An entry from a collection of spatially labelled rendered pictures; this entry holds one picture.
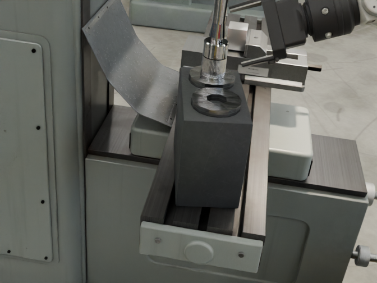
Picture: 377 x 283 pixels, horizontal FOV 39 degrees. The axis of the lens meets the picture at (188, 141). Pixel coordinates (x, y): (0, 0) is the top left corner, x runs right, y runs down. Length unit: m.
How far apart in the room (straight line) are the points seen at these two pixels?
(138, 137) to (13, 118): 0.33
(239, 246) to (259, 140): 0.34
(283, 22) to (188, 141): 0.28
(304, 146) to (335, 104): 2.16
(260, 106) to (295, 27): 0.42
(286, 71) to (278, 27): 0.49
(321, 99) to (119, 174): 2.32
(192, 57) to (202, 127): 0.60
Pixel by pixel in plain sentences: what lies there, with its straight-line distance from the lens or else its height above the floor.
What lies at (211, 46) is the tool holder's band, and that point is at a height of 1.19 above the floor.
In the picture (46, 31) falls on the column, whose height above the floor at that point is 1.08.
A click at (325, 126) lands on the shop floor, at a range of 3.33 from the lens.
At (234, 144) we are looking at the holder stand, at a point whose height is 1.07.
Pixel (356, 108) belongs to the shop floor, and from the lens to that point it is 3.63.
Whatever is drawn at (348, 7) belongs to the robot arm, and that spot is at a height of 1.29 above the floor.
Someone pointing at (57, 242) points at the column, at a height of 0.43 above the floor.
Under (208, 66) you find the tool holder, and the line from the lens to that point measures 1.02.
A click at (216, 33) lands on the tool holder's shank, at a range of 1.00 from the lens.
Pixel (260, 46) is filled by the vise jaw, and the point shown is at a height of 1.03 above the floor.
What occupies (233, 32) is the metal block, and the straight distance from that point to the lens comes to 1.49.
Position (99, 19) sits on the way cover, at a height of 1.07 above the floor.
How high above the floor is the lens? 1.56
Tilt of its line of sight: 32 degrees down
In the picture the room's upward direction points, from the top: 6 degrees clockwise
